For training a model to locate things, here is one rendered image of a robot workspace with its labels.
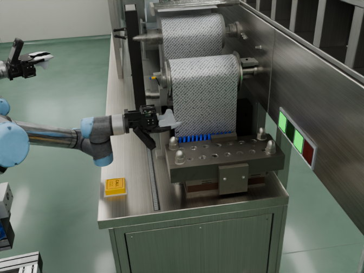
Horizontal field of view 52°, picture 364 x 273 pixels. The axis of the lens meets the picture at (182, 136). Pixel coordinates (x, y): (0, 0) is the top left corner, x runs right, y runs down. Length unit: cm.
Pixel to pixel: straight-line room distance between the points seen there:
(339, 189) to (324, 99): 22
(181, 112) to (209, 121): 11
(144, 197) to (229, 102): 46
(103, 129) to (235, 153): 47
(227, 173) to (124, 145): 56
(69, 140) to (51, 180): 174
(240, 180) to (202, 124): 26
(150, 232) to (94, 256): 113
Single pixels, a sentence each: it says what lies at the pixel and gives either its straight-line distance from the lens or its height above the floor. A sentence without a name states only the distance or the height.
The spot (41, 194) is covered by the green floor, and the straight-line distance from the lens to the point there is 303.
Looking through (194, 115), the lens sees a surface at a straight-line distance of 137.
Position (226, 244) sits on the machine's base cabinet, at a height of 70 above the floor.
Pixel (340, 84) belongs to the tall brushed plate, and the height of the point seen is 141.
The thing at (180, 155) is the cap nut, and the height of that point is 106.
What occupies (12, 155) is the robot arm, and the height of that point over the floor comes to 120.
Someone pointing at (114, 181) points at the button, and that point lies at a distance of 139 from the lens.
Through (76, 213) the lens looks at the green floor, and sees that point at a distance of 275.
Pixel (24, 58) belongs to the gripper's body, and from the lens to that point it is 181.
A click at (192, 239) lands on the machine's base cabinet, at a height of 76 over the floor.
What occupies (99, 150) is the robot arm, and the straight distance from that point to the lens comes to 137.
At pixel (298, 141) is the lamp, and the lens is 110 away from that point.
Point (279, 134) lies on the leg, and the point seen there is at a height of 91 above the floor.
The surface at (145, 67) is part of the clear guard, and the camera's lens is 237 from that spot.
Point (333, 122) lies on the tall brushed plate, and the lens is 93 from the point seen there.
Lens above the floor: 174
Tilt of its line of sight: 30 degrees down
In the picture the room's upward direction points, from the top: 3 degrees counter-clockwise
